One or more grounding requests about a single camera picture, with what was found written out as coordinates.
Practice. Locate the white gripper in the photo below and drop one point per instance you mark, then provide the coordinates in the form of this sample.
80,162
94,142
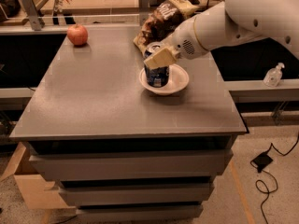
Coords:
183,42

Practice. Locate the white paper bowl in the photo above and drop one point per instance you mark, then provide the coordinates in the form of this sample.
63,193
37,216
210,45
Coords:
178,80

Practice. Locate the brown chip bag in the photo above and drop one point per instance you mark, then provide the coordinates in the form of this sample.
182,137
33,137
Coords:
163,21

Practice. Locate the metal bracket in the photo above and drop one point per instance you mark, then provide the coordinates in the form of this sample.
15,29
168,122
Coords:
143,9
32,14

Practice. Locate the grey drawer cabinet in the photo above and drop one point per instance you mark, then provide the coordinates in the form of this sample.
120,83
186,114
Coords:
117,151

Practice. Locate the black power adapter with cable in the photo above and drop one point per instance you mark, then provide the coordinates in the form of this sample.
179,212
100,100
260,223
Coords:
259,163

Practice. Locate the middle metal bracket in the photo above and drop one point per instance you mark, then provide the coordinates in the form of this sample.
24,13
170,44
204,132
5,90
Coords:
143,9

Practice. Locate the blue pepsi can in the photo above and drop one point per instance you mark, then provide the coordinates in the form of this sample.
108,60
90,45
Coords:
157,77

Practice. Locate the cardboard box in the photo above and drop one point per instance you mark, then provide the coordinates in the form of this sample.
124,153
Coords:
36,192

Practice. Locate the left metal bracket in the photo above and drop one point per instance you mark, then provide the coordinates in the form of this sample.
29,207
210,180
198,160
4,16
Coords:
32,14

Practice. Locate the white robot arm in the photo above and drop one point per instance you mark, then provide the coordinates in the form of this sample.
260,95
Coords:
231,23

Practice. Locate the red apple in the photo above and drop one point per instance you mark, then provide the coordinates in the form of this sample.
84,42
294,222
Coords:
77,34

